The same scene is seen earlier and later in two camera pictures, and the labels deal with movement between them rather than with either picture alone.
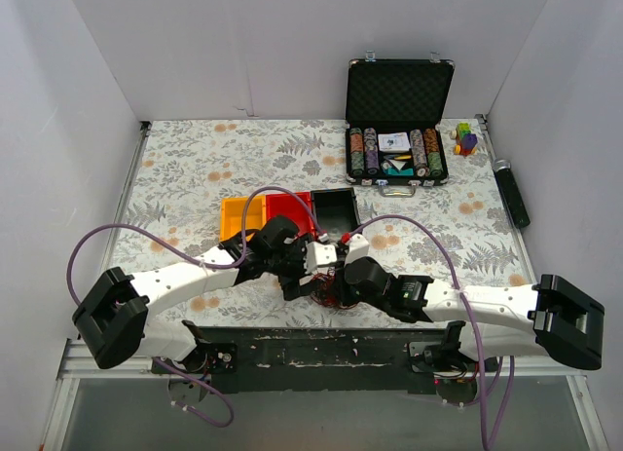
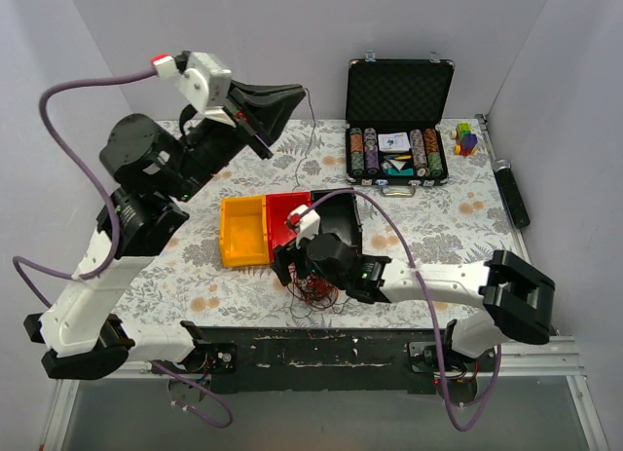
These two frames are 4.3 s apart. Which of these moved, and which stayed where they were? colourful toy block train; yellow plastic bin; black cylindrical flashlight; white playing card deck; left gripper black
Moved: left gripper black
Stayed: yellow plastic bin; black cylindrical flashlight; white playing card deck; colourful toy block train
